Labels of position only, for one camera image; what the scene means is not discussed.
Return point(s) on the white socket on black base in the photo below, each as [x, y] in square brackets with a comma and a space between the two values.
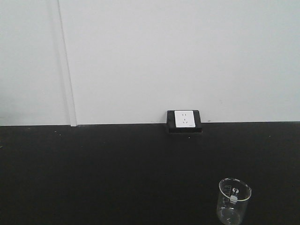
[184, 122]

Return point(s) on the clear glass beaker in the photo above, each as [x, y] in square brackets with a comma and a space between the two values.
[232, 201]

